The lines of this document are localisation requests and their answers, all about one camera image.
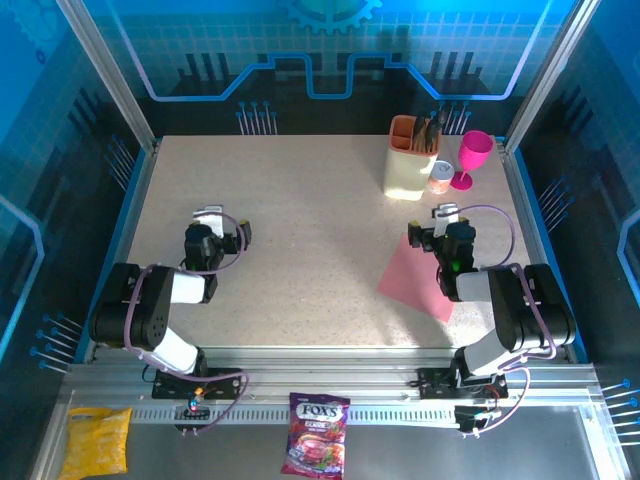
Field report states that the cream utensil holder orange rim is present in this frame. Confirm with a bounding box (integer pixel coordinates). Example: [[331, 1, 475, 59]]
[[382, 114, 442, 202]]

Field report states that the small jar white lid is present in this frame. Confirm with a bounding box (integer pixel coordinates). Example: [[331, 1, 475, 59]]
[[426, 160, 455, 196]]

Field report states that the pink plastic goblet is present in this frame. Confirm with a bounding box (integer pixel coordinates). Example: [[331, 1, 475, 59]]
[[449, 130, 495, 192]]

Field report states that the dark wooden utensil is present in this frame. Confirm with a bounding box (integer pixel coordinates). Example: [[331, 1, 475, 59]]
[[411, 115, 432, 152], [425, 108, 450, 151]]

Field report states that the black controller board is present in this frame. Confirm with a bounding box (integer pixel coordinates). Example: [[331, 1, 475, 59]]
[[172, 403, 211, 437], [452, 404, 501, 439]]

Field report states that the purple Fox's candy bag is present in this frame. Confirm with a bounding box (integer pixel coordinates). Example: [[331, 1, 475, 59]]
[[280, 391, 351, 480]]

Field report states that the yellow snack bag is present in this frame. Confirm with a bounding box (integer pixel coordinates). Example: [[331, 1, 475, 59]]
[[58, 406, 134, 476]]

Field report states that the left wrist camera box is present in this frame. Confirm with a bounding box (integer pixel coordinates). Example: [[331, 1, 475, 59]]
[[192, 203, 224, 236]]

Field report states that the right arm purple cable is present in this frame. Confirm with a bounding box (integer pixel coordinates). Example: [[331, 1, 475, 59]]
[[457, 203, 557, 437]]

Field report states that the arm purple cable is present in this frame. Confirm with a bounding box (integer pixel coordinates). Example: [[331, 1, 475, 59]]
[[457, 203, 557, 437], [123, 212, 250, 435]]

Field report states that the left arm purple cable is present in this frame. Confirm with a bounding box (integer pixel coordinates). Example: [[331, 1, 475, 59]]
[[123, 212, 250, 435]]

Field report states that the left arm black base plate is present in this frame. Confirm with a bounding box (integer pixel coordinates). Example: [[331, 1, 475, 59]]
[[151, 367, 244, 401]]

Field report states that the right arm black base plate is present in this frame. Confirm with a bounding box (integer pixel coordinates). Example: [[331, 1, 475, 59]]
[[417, 367, 509, 401]]

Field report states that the aluminium mounting rail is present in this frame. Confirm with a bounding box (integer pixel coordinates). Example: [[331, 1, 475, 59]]
[[64, 347, 601, 407]]

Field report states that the white slotted cable duct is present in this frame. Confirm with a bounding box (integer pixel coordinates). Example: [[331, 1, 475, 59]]
[[130, 405, 459, 425]]

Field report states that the aluminium frame post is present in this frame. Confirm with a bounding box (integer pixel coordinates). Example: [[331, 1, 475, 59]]
[[502, 0, 601, 156], [55, 0, 161, 156]]

